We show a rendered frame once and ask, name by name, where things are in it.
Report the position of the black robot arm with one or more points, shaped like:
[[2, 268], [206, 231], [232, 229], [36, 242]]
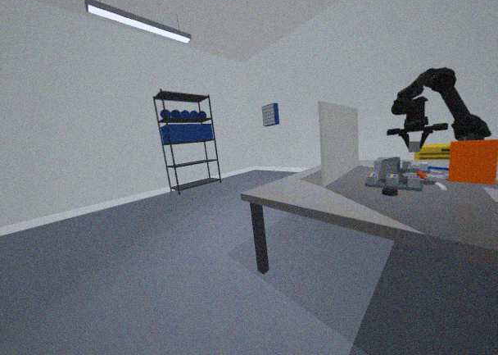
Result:
[[466, 126]]

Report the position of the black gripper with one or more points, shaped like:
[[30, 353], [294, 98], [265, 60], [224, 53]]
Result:
[[426, 129]]

